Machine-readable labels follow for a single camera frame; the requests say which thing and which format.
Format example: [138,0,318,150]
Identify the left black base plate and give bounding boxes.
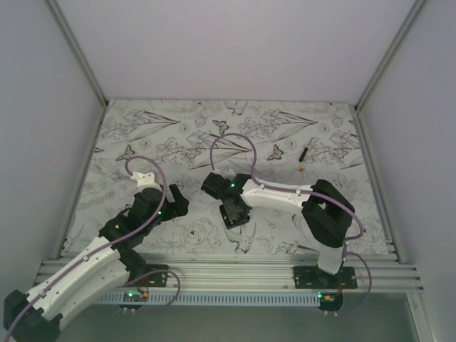
[123,264,169,288]

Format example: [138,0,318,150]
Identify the right green circuit board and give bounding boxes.
[318,292,343,312]

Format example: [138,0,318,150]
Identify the black fuse box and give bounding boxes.
[219,204,251,229]

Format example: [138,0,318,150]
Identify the floral printed mat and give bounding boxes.
[65,100,388,255]

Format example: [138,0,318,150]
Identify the left green circuit board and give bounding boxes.
[119,290,149,311]

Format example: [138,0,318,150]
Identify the black screwdriver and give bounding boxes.
[299,147,309,162]

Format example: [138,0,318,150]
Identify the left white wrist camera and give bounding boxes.
[130,172,160,190]

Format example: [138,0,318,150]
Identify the white slotted cable duct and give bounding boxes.
[96,290,319,307]

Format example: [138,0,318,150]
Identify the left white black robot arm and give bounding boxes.
[3,185,189,341]

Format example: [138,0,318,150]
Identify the green circuit board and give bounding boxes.
[318,292,343,312]
[119,290,149,311]

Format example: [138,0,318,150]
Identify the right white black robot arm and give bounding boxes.
[201,172,355,289]

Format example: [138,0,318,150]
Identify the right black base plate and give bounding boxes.
[292,266,358,290]

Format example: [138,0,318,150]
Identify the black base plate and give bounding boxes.
[123,264,169,288]
[292,266,358,290]

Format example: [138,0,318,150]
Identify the aluminium rail front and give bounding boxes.
[33,242,425,293]

